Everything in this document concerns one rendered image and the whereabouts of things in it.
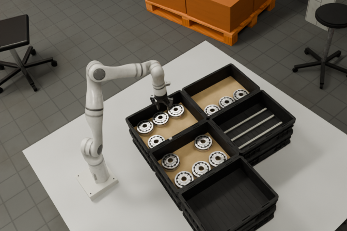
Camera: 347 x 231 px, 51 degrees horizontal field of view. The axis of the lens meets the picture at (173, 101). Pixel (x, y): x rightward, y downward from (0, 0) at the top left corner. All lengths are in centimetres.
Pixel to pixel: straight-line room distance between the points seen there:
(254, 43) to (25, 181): 264
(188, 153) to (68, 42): 277
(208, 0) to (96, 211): 252
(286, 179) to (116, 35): 285
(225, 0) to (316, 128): 190
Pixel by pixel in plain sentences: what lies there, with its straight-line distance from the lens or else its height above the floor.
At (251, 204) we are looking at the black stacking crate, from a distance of 194.
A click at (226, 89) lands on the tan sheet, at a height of 83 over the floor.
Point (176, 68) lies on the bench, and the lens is 276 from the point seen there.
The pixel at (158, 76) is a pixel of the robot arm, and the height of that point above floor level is 127.
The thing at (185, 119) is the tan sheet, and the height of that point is 83.
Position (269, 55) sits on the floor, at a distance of 393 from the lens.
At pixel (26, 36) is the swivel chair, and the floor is 56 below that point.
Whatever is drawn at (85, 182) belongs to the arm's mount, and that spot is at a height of 75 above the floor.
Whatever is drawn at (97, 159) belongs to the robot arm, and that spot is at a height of 94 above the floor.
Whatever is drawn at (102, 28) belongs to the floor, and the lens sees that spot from 458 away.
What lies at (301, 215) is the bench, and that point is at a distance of 210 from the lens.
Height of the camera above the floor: 257
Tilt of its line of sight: 48 degrees down
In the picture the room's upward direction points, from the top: 9 degrees counter-clockwise
